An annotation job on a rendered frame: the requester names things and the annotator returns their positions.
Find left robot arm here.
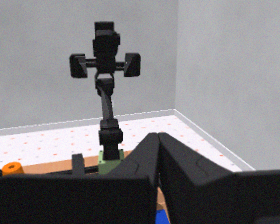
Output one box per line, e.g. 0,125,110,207
92,22,123,161

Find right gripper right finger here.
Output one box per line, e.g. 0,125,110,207
157,132,280,224

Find orange cup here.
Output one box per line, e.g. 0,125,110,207
2,162,24,176

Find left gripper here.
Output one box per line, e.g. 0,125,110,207
69,51,141,78

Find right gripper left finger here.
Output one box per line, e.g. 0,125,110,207
0,132,160,224

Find blue rectangular mat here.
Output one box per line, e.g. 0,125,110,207
156,209,170,224

